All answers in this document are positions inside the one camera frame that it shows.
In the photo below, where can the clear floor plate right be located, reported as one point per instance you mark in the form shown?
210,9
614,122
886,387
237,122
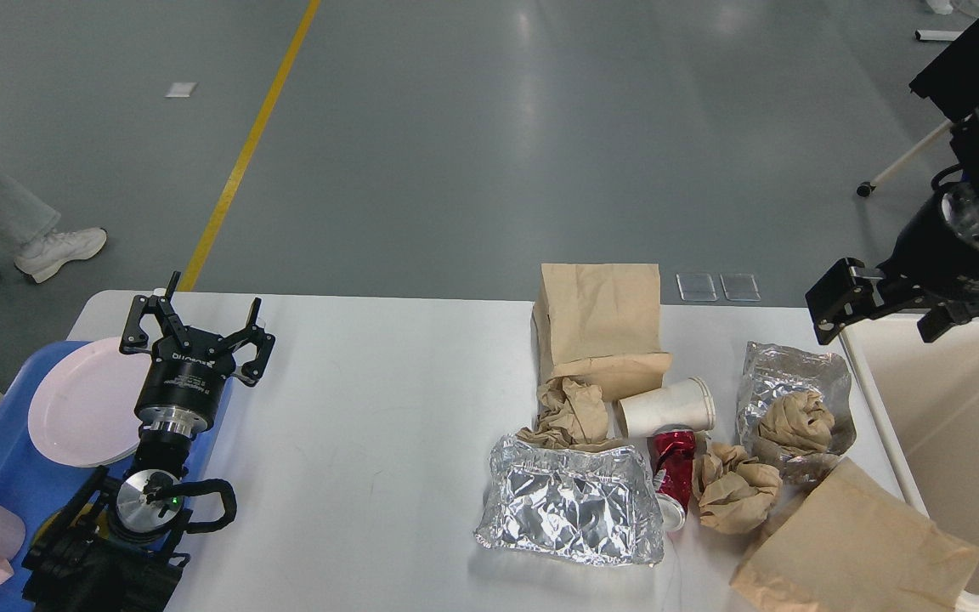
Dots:
740,288

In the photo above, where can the large crumpled foil sheet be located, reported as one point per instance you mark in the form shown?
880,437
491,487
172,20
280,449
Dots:
591,508

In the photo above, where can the teal mug yellow inside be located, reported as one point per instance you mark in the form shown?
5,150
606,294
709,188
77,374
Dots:
63,525

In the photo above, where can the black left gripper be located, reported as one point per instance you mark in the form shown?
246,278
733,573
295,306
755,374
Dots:
183,387

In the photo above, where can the pink plate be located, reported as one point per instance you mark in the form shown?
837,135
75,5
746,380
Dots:
81,414

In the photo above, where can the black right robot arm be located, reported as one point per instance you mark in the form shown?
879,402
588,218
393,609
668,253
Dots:
965,144

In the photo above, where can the small crumpled foil sheet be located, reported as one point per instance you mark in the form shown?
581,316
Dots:
772,370

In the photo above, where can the white paper cup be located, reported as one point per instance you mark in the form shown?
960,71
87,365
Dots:
684,404

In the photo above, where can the upright brown paper bag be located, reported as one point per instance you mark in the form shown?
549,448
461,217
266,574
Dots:
599,324

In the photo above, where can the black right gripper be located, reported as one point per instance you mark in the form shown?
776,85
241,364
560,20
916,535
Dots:
934,263

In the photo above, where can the crumpled brown paper on foil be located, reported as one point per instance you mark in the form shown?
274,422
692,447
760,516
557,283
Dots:
799,423

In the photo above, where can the flat brown paper bag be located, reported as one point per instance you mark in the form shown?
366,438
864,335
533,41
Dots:
851,546

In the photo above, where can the crushed red soda can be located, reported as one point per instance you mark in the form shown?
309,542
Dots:
672,449

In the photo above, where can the beige plastic bin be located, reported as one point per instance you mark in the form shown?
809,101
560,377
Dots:
925,400

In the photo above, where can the blue plastic tray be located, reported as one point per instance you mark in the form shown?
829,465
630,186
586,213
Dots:
31,485

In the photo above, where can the clear floor plate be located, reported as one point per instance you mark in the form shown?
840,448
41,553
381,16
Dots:
740,288
696,288

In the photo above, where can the clear floor plate left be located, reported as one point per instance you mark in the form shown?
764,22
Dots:
696,288

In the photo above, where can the crumpled brown paper left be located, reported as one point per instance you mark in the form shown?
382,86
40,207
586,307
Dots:
572,417

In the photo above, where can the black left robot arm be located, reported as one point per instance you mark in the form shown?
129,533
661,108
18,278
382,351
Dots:
114,546

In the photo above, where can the crumpled brown paper middle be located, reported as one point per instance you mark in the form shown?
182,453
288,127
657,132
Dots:
735,492

